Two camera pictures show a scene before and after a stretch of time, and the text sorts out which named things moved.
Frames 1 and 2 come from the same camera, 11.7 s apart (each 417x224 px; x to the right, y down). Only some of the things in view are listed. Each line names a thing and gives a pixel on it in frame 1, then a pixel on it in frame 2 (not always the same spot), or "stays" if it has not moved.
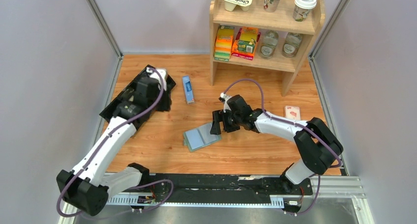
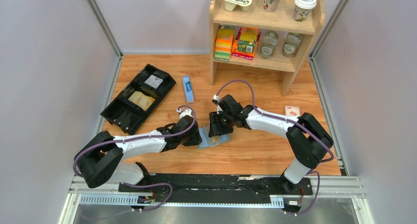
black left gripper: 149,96 to 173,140
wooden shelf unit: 256,40 stays
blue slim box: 188,90 stays
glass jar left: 269,43 stays
